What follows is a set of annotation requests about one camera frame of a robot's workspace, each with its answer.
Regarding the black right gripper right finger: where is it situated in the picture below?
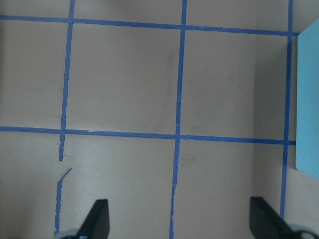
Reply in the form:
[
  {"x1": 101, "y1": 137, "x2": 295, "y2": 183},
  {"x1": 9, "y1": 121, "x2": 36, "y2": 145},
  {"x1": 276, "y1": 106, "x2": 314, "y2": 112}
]
[{"x1": 249, "y1": 197, "x2": 297, "y2": 239}]

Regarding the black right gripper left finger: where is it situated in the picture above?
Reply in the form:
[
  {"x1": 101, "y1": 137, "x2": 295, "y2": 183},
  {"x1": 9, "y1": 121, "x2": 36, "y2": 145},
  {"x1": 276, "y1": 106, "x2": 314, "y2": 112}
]
[{"x1": 75, "y1": 199, "x2": 110, "y2": 239}]

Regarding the light blue plastic bin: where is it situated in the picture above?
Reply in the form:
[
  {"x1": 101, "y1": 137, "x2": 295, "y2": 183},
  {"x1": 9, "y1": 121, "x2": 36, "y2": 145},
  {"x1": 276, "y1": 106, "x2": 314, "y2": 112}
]
[{"x1": 296, "y1": 20, "x2": 319, "y2": 180}]

